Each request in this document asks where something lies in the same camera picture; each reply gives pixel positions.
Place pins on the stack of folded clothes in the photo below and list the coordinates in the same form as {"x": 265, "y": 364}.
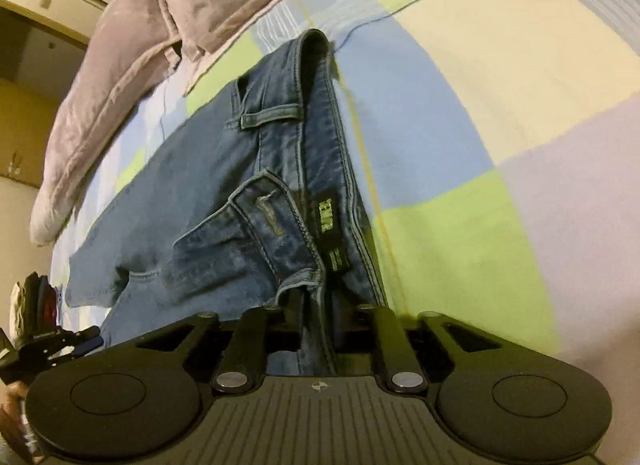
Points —
{"x": 33, "y": 305}

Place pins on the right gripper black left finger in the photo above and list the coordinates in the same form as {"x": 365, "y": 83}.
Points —
{"x": 229, "y": 356}

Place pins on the mauve pillow far side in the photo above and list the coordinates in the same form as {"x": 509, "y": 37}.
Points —
{"x": 134, "y": 47}

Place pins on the checkered bed sheet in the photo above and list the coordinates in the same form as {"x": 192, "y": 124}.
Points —
{"x": 495, "y": 144}

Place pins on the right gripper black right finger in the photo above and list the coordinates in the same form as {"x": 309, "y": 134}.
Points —
{"x": 404, "y": 354}

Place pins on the blue denim jeans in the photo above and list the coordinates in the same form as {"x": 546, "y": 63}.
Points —
{"x": 249, "y": 202}

